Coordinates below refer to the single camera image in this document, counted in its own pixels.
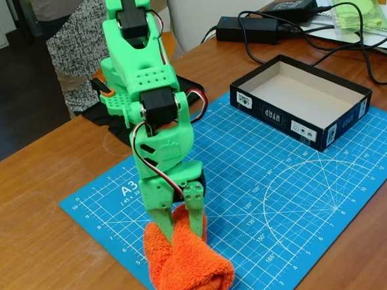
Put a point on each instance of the green gripper with servo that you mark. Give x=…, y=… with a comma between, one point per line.
x=158, y=194

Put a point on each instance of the orange fluffy towel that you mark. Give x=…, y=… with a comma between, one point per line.
x=194, y=273

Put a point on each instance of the green 3D-printed robot arm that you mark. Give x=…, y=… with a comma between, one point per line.
x=143, y=75

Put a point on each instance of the blue A3 cutting mat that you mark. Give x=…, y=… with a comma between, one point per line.
x=249, y=197

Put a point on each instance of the black and orange clamp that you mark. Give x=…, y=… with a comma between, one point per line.
x=103, y=88

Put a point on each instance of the dark blue cardboard box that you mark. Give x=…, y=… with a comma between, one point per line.
x=308, y=88

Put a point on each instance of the person in speckled sweater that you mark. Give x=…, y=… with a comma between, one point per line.
x=72, y=50

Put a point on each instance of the black power adapter brick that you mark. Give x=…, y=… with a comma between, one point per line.
x=290, y=7
x=258, y=26

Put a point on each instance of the white rounded chair back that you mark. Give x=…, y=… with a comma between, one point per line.
x=204, y=6

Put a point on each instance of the white paper sheets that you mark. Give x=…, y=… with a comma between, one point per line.
x=386, y=46

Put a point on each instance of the plastic bag with green parts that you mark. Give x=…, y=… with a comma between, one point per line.
x=372, y=9

